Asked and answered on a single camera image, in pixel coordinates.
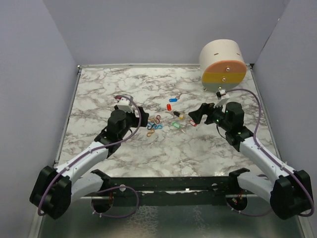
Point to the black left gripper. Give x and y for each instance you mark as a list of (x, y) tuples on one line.
[(132, 115)]

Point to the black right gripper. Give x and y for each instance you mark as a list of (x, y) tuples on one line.
[(196, 115)]

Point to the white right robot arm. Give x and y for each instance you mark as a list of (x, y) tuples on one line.
[(287, 190)]

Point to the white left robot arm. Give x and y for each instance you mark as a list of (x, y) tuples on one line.
[(56, 188)]

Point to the orange S carabiner lower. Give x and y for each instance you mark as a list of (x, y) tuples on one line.
[(151, 131)]

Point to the green key tag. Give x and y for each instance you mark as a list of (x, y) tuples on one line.
[(176, 125)]

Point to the cream cylindrical drum holder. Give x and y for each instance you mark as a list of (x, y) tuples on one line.
[(221, 65)]

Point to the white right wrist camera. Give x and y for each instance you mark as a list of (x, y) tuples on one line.
[(223, 97)]

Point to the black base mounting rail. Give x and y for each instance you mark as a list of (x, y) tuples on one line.
[(164, 191)]

